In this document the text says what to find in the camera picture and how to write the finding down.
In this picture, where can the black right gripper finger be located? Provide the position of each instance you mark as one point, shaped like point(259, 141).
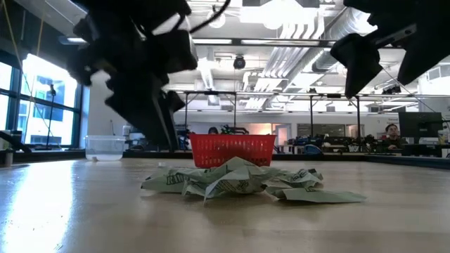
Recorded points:
point(425, 56)
point(358, 59)

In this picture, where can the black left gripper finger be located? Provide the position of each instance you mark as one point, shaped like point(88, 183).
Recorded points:
point(140, 112)
point(172, 105)

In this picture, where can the red plastic basket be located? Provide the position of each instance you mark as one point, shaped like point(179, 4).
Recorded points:
point(228, 147)

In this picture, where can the pale green printed paper packet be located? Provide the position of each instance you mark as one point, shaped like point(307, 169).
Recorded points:
point(299, 177)
point(228, 184)
point(235, 165)
point(316, 195)
point(168, 181)

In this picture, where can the black background robot arm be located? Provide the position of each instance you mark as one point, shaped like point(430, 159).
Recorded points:
point(233, 130)

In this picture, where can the small white bottle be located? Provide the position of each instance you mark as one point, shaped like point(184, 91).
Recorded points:
point(126, 131)

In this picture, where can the person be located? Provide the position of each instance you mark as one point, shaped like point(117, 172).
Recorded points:
point(392, 130)
point(213, 130)

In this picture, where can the clear plastic container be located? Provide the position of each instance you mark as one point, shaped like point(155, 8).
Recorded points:
point(105, 149)

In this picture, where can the black computer monitor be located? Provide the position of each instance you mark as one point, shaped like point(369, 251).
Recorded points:
point(420, 124)

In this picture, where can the large window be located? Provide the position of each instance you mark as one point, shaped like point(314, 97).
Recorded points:
point(52, 133)

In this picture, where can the black tripod stand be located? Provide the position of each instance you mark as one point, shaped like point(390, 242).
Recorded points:
point(50, 116)

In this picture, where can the black background desk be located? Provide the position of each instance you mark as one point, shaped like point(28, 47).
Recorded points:
point(422, 150)

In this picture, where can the blue bag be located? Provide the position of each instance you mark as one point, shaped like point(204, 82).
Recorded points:
point(312, 150)

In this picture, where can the small grey cylinder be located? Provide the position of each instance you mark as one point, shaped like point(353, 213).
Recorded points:
point(8, 158)

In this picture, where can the black background rig frame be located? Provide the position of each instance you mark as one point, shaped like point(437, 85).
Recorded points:
point(211, 92)
point(334, 95)

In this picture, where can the black ceiling camera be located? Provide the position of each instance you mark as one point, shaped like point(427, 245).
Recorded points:
point(239, 63)
point(392, 90)

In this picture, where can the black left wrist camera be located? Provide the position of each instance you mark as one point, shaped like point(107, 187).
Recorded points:
point(175, 52)

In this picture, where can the black frame bar with lights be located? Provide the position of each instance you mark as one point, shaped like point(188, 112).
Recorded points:
point(235, 41)

